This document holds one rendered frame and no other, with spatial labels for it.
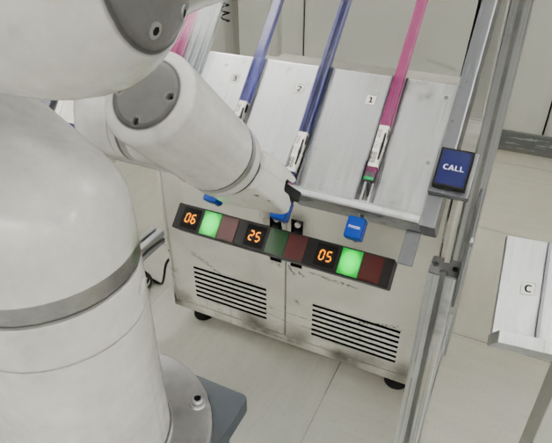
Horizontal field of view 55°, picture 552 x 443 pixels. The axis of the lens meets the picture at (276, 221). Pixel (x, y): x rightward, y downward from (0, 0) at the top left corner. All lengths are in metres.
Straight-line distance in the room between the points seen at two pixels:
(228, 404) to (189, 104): 0.26
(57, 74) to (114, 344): 0.18
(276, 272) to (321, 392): 0.33
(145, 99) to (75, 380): 0.21
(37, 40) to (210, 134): 0.26
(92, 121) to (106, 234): 0.22
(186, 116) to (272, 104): 0.41
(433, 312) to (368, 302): 0.44
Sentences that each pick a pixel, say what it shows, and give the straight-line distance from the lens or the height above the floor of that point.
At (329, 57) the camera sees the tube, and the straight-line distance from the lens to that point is 0.81.
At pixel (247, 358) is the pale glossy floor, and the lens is 1.48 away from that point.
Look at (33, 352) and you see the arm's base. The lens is 0.34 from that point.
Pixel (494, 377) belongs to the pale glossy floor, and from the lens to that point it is 1.55.
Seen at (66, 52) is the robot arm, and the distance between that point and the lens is 0.22.
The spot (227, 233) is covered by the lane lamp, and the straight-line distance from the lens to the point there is 0.79.
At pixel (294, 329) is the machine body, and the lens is 1.38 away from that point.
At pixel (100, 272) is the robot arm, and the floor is 0.90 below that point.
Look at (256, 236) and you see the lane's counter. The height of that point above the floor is 0.66.
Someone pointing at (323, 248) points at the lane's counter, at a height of 0.66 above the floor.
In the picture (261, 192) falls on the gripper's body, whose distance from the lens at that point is 0.57.
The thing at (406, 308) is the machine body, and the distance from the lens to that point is 1.21.
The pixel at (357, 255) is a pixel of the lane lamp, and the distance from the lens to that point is 0.72.
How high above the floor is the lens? 1.09
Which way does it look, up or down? 33 degrees down
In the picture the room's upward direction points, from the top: straight up
